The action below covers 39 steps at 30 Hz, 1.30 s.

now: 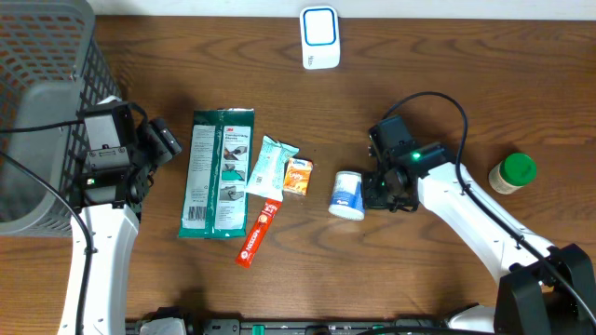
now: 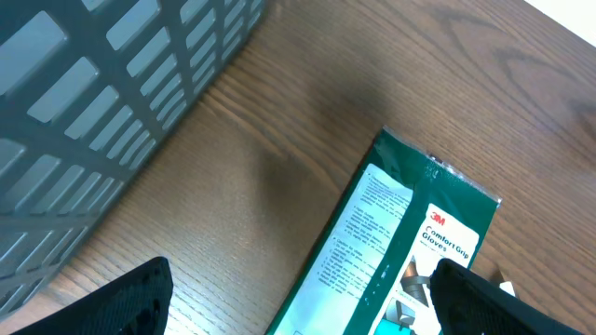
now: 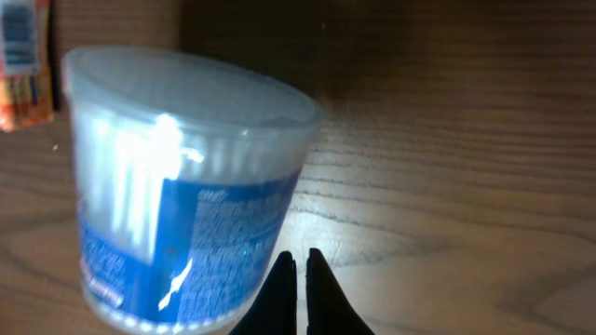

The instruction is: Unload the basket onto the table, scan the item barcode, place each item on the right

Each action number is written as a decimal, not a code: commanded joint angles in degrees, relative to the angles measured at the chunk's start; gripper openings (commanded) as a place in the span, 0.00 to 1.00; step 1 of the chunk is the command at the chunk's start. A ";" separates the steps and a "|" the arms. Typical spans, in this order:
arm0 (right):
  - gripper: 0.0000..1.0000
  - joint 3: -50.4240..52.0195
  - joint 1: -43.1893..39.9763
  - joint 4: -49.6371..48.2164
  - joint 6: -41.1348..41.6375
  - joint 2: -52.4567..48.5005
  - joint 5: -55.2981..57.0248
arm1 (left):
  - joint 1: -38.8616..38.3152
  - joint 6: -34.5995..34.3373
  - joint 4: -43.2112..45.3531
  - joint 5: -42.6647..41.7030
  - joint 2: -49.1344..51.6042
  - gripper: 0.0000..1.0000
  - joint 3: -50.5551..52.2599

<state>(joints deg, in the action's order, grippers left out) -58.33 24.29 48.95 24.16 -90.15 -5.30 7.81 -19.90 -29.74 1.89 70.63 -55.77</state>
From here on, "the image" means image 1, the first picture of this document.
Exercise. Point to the white blue label jar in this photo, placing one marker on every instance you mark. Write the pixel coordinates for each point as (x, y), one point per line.
(347, 201)

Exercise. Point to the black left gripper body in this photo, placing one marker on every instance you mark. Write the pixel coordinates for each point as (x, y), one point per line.
(157, 147)

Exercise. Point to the small orange box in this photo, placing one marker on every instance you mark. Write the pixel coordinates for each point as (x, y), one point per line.
(297, 176)

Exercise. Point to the grey plastic mesh basket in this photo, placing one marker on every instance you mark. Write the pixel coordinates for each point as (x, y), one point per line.
(52, 70)

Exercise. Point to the red white snack packet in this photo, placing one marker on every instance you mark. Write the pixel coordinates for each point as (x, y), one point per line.
(258, 231)

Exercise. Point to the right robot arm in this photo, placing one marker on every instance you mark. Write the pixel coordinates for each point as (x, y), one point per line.
(541, 289)

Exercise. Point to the green lid white jar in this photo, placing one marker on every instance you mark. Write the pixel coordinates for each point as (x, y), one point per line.
(512, 173)

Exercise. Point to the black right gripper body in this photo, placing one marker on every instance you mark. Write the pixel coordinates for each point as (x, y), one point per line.
(379, 193)

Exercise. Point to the green white gloves packet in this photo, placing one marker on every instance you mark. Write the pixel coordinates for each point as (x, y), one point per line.
(215, 202)

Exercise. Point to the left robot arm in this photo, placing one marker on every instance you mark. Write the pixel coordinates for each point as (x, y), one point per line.
(123, 157)

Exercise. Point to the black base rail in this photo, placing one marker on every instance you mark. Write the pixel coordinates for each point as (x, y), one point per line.
(176, 320)

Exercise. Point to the white barcode scanner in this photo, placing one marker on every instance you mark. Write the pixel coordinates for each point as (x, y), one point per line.
(320, 37)

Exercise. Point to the light green snack packet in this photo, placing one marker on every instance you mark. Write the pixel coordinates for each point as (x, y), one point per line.
(268, 173)

